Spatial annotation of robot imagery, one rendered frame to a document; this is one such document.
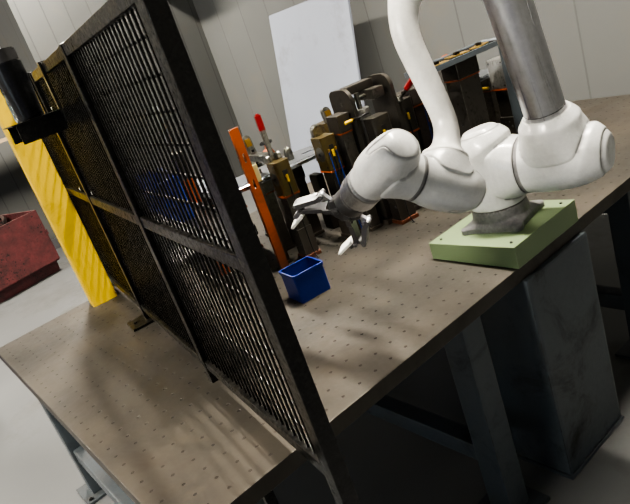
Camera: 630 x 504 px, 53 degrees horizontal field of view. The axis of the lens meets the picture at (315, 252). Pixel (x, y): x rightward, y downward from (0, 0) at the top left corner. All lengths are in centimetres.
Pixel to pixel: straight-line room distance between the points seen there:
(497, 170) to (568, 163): 18
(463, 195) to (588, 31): 274
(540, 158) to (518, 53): 26
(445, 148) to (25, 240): 546
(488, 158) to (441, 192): 41
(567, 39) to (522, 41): 253
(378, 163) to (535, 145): 51
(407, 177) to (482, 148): 47
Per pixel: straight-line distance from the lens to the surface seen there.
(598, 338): 205
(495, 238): 174
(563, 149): 162
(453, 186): 133
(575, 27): 404
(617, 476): 208
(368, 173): 127
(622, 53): 396
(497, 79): 269
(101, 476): 247
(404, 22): 145
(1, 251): 639
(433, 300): 162
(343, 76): 483
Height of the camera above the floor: 143
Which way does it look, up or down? 19 degrees down
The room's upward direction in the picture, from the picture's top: 20 degrees counter-clockwise
